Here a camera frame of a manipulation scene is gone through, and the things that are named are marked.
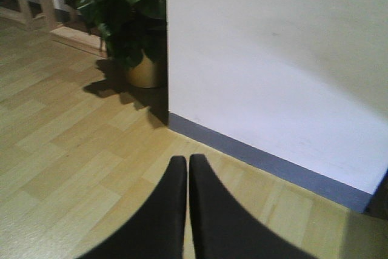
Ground green potted plant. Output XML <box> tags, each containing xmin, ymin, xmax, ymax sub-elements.
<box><xmin>65</xmin><ymin>0</ymin><xmax>167</xmax><ymax>69</ymax></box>

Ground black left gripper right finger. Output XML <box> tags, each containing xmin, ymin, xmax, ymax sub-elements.
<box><xmin>189</xmin><ymin>154</ymin><xmax>311</xmax><ymax>258</ymax></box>

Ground yellow plant pot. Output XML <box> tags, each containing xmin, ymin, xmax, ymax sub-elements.
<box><xmin>125</xmin><ymin>55</ymin><xmax>167</xmax><ymax>89</ymax></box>

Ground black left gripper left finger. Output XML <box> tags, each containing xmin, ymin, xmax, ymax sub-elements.
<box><xmin>80</xmin><ymin>156</ymin><xmax>187</xmax><ymax>258</ymax></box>

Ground wooden chair legs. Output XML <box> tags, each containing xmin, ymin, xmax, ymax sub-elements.
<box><xmin>1</xmin><ymin>0</ymin><xmax>106</xmax><ymax>57</ymax></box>

